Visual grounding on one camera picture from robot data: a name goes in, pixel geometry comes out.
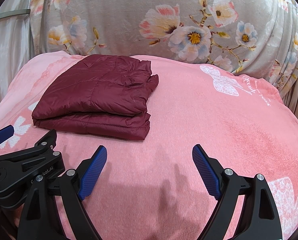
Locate maroon puffer jacket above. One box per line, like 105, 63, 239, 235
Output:
32, 55, 159, 141

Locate person's left hand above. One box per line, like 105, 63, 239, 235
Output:
2, 209, 19, 239

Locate pink bow print blanket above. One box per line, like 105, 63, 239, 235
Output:
0, 50, 298, 240

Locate silver satin curtain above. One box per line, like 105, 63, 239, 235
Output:
0, 0, 34, 103

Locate grey floral bed sheet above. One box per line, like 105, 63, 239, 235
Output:
30, 0, 298, 106

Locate grey metal rail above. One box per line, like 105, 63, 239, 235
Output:
0, 9, 31, 20

